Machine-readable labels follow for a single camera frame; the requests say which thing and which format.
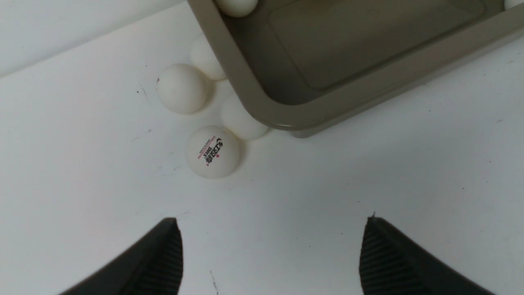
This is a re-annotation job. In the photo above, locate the white logo ball corner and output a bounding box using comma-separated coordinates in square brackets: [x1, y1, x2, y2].
[504, 0, 524, 11]
[185, 125, 241, 179]

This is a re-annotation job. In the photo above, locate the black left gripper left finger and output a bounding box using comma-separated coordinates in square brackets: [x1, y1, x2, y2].
[63, 217, 183, 295]

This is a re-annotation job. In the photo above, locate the white ball left side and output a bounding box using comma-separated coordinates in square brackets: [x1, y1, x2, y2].
[156, 63, 209, 115]

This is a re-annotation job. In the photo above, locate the white ball left rear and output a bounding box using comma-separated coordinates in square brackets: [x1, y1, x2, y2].
[190, 34, 227, 81]

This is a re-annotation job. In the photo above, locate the white ball under left rim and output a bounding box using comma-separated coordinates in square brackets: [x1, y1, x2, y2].
[220, 94, 269, 141]

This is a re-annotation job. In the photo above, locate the beige plastic bin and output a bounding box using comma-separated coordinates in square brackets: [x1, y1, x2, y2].
[188, 0, 524, 138]

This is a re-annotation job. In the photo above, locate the white logo ball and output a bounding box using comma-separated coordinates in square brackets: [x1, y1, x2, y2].
[215, 0, 258, 18]

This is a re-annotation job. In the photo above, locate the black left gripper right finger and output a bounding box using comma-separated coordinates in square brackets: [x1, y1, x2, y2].
[359, 216, 490, 295]

